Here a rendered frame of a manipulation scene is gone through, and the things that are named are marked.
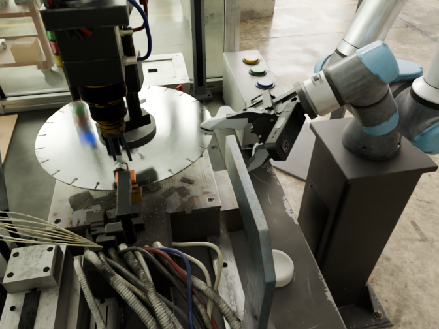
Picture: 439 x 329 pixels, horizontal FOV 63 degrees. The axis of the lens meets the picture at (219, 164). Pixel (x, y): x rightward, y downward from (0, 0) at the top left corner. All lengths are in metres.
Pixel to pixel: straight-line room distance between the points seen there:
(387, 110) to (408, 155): 0.34
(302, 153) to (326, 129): 1.07
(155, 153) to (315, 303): 0.39
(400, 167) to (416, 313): 0.81
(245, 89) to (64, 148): 0.46
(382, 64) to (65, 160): 0.56
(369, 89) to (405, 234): 1.30
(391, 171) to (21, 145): 0.97
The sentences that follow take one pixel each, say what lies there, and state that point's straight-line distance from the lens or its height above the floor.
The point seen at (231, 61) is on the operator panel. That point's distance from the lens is 1.06.
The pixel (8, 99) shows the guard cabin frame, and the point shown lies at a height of 0.79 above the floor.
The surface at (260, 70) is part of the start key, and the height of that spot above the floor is 0.91.
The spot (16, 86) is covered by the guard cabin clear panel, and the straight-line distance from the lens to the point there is 1.25.
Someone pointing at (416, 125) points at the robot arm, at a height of 0.92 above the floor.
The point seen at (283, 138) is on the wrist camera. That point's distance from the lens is 0.64.
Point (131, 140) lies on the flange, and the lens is 0.67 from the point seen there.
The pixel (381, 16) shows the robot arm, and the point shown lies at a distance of 0.81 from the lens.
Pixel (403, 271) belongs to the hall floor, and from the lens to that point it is 1.78.
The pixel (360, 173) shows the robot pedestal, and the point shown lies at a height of 0.75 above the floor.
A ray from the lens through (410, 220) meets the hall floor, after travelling 1.98.
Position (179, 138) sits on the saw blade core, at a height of 0.95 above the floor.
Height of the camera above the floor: 1.36
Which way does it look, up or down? 42 degrees down
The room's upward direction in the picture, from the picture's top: straight up
